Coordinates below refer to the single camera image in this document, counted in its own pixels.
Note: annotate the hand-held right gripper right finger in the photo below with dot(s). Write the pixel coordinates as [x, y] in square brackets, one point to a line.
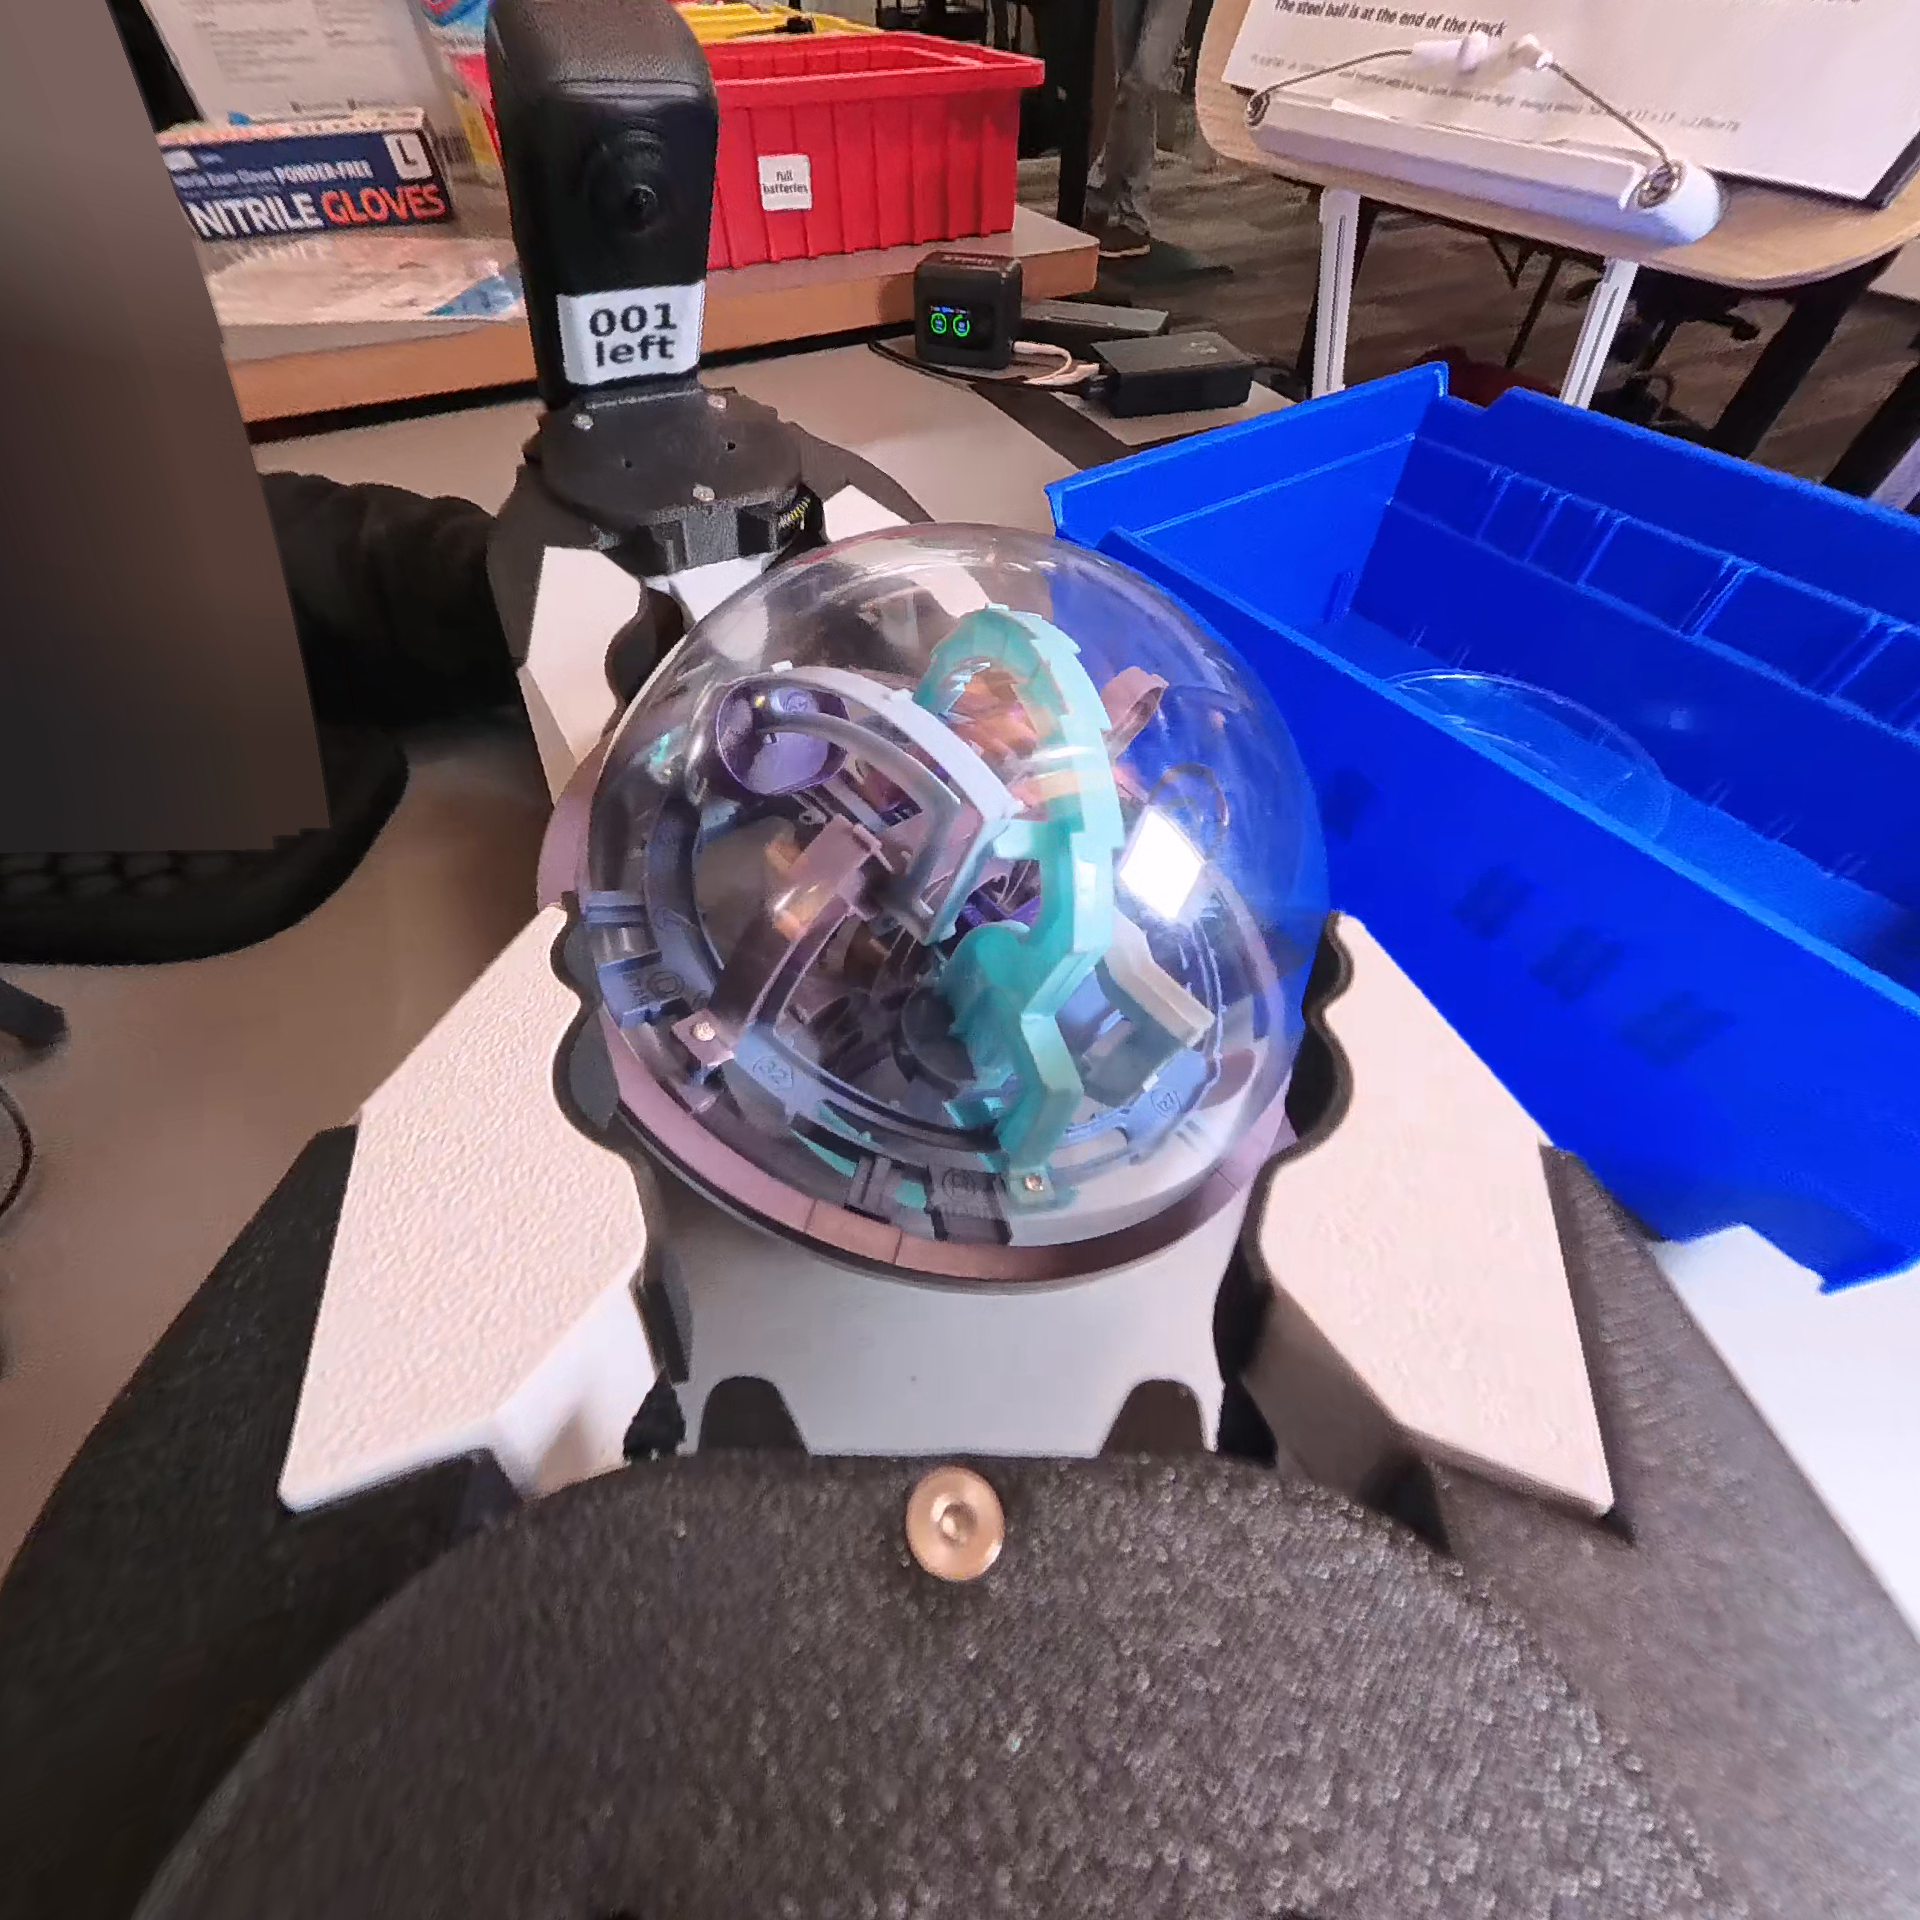
[1439, 1249]

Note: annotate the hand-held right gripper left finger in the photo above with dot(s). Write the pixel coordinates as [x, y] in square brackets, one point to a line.
[465, 1201]

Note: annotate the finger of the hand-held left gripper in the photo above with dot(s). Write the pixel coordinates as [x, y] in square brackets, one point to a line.
[572, 645]
[856, 483]

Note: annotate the clear maze ball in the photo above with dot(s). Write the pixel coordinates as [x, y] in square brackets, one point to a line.
[929, 898]

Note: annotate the person's left forearm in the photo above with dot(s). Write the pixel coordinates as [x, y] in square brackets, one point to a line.
[375, 598]

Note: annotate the wood-edged table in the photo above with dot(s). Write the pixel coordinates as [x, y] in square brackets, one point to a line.
[846, 312]

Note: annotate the yellow plastic bin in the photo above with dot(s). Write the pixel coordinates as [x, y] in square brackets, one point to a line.
[751, 20]

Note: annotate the black battery charger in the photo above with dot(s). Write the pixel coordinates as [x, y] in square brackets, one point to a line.
[963, 312]

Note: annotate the red plastic bin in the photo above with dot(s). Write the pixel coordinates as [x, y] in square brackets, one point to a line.
[868, 149]

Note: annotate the clear plastic bag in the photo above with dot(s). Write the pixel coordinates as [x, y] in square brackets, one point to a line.
[361, 287]

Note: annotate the nitrile gloves box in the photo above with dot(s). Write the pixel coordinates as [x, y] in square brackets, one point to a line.
[306, 182]

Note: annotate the blue plastic bin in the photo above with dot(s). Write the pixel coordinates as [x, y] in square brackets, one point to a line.
[1574, 957]

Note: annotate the black power adapter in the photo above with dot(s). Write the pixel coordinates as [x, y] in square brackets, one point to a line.
[1170, 378]

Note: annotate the black mesh office chair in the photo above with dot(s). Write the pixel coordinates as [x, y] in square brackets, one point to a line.
[182, 898]

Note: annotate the clear plastic dome stand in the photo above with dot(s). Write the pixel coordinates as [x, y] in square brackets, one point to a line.
[1544, 752]

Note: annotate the white clipboard with paper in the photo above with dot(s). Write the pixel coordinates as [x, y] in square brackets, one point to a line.
[1654, 73]

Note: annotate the beige table with white legs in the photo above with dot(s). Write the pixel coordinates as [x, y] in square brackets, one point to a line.
[1797, 233]

